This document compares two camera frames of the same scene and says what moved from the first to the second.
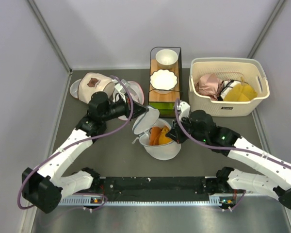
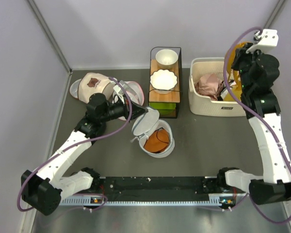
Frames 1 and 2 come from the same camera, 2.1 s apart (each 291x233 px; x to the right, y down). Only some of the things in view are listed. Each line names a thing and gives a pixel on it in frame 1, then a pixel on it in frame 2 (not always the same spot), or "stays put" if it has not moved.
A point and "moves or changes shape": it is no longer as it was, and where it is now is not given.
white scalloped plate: (163, 79) stays put
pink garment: (209, 85) stays put
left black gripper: (137, 109) stays put
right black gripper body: (181, 132) to (244, 59)
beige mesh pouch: (91, 82) stays put
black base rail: (158, 186) stays put
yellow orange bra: (163, 139) to (235, 75)
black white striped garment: (227, 85) stays put
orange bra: (154, 132) moves or changes shape
